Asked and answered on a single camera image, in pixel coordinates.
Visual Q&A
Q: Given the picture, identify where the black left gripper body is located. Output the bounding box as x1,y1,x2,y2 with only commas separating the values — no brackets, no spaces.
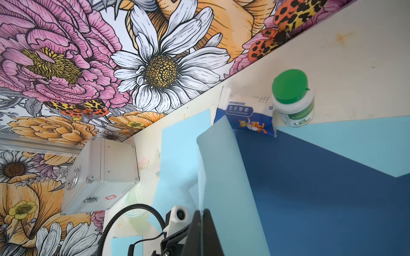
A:
151,224,191,256

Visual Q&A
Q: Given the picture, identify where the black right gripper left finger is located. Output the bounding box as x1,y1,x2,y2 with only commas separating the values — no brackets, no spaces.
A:
181,211,202,256

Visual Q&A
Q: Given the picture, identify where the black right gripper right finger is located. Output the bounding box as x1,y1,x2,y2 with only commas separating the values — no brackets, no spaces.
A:
202,209,224,256

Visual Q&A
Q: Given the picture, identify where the light blue paper sheet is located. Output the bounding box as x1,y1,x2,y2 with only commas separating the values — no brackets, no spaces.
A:
196,117,270,256

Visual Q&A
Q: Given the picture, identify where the dark blue paper large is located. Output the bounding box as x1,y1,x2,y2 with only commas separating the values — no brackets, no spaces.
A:
235,131,410,256

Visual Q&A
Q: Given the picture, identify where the silver aluminium case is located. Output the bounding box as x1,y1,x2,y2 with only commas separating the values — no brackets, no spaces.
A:
61,137,139,215

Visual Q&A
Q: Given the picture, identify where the blue gauze bandage packet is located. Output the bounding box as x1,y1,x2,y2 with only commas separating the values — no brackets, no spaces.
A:
214,87,277,137

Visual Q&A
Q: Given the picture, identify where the white bottle green cap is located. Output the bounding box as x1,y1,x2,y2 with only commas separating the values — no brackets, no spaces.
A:
272,69,315,128

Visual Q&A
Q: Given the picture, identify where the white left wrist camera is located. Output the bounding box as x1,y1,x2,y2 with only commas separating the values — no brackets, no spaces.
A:
163,205,189,238

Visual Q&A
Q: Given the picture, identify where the black corrugated cable hose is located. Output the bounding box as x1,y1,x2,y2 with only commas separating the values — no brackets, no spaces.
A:
95,203,167,256

